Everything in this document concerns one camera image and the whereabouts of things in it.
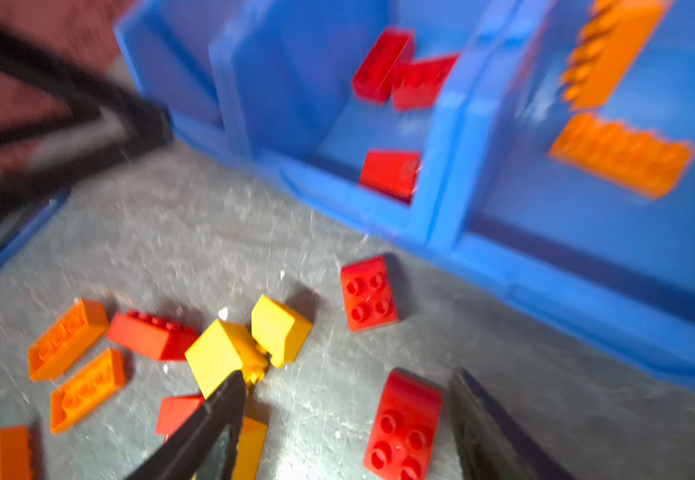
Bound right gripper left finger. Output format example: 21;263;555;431
128;370;247;480

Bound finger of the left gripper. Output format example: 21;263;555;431
0;27;174;156
0;138;171;219

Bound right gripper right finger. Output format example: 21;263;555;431
449;368;575;480

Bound red arched brick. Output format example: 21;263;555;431
363;369;443;480

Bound yellow small brick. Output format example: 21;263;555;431
251;295;314;369

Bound red square brick top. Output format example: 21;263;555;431
341;255;401;332

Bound red square brick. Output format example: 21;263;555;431
341;255;401;332
359;149;423;204

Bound blue three-compartment bin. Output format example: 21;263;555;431
115;1;695;392

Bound orange diagonal brick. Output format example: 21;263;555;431
561;0;673;111

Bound blue object under arm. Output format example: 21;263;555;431
0;189;71;270

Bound yellow brick below centre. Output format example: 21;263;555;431
232;417;268;480

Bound small red brick centre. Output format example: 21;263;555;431
156;394;205;441

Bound red long brick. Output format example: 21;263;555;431
107;309;200;362

